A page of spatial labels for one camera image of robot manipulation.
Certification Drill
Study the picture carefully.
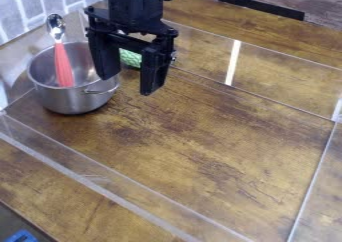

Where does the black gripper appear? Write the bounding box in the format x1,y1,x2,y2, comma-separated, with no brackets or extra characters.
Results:
86,0,178,96

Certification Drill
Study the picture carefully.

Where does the stainless steel pot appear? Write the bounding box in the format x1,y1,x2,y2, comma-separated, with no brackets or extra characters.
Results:
27,40,122,116

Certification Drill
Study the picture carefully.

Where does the pink handled metal spoon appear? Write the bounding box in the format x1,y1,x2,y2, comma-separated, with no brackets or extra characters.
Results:
46,13,75,87

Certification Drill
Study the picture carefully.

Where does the green bitter melon toy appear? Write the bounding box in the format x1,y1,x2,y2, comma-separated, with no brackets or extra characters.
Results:
119,49,142,68

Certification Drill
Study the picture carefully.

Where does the blue object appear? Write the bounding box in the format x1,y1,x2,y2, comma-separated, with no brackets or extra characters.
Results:
4,230,39,242

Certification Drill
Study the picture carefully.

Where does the black wall strip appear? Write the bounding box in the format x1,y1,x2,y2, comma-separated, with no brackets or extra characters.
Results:
218,0,305,21

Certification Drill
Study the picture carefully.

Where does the clear acrylic enclosure wall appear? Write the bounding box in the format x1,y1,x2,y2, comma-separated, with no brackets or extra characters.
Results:
0,5,342,242

